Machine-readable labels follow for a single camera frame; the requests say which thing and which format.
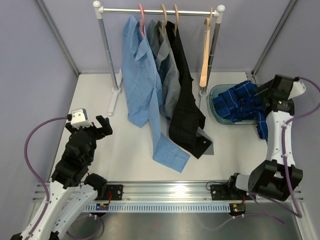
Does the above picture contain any blue plaid shirt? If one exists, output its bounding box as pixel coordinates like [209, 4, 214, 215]
[211, 80, 268, 140]

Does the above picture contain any beige hanger of plaid shirt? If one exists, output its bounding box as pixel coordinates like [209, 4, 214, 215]
[199, 8, 213, 88]

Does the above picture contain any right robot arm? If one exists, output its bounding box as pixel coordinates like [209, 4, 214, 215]
[226, 74, 306, 202]

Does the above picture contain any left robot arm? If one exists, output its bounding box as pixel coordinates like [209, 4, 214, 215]
[11, 110, 113, 240]

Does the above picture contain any light blue shirt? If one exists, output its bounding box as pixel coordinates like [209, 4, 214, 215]
[121, 16, 190, 173]

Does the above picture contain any black shirt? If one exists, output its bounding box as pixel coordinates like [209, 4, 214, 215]
[165, 21, 212, 159]

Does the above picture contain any grey shirt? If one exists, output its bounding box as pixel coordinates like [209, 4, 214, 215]
[146, 20, 214, 155]

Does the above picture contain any pink plastic hanger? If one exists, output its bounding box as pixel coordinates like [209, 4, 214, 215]
[138, 3, 145, 38]

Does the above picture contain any beige hanger with black shirt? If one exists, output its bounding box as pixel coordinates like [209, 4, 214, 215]
[172, 4, 180, 37]

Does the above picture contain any beige hanger with grey shirt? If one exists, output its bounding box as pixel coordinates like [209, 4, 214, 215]
[158, 3, 168, 38]

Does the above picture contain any teal transparent plastic tray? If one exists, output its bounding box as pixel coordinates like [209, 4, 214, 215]
[208, 84, 258, 125]

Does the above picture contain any white and chrome clothes rack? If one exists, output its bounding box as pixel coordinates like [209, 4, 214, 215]
[92, 0, 226, 116]

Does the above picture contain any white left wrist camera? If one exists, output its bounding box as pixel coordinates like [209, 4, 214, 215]
[69, 108, 93, 129]

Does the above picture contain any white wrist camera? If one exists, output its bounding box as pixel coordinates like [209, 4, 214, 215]
[288, 79, 306, 100]
[69, 108, 93, 129]

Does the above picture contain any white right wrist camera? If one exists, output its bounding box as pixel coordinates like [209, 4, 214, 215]
[288, 79, 306, 100]

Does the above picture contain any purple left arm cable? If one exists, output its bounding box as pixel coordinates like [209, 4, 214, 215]
[23, 115, 103, 240]

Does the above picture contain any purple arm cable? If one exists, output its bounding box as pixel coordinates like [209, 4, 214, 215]
[199, 77, 320, 231]
[23, 115, 103, 240]

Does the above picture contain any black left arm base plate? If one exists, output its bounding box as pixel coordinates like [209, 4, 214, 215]
[95, 184, 124, 201]

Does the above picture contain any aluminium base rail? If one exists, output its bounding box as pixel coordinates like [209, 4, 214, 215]
[32, 180, 304, 202]

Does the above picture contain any light blue slotted cable duct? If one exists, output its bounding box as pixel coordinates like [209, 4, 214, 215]
[82, 202, 231, 213]

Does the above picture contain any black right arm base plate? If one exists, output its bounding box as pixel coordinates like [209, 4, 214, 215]
[206, 182, 251, 201]

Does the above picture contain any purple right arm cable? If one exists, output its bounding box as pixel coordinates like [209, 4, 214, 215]
[199, 77, 320, 231]

